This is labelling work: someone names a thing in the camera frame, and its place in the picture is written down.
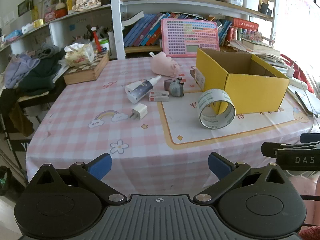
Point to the pile of clothes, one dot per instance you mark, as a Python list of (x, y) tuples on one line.
[(37, 72)]

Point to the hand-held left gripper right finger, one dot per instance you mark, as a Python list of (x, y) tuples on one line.
[(218, 167)]

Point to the clear tape roll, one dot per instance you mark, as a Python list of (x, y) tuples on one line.
[(205, 100)]

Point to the black picture frame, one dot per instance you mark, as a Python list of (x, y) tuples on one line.
[(25, 7)]

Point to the small mauve cube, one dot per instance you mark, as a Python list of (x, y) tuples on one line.
[(167, 83)]

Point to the wall poster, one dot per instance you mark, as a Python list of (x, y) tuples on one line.
[(300, 5)]

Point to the white charger plug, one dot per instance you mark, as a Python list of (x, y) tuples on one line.
[(140, 110)]

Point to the row of colourful books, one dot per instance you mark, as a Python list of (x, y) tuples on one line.
[(142, 32)]

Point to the yellow cardboard box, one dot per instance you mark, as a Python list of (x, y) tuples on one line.
[(255, 92)]

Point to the pink fleece clothing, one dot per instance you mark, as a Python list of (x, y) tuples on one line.
[(305, 185)]

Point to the grey toy camera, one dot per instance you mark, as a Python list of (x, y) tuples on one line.
[(176, 88)]

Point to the floral tissue pack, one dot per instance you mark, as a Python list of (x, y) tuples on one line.
[(80, 55)]

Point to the black tablet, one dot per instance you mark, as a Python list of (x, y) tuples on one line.
[(306, 102)]

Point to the red flat box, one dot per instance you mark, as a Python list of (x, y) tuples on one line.
[(246, 24)]

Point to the pink checkered tablecloth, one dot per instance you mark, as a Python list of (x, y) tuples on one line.
[(100, 135)]

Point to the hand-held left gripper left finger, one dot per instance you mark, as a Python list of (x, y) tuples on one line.
[(101, 167)]

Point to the white bookshelf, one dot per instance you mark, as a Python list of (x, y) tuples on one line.
[(117, 30)]

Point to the small red and white box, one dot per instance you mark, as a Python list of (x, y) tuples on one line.
[(158, 96)]

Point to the white and blue spray bottle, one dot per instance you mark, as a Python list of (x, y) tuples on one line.
[(140, 90)]

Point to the pink plush pig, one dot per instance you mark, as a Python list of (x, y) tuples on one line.
[(163, 65)]

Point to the wooden chess box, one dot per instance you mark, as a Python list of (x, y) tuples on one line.
[(85, 71)]

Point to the pen cup with red tool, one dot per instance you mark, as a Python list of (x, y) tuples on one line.
[(101, 42)]

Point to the stack of papers and books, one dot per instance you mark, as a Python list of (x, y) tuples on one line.
[(257, 46)]

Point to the pink learning tablet toy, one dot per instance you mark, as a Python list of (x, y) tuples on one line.
[(190, 37)]

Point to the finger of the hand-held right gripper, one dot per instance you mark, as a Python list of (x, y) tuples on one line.
[(310, 138), (272, 148)]

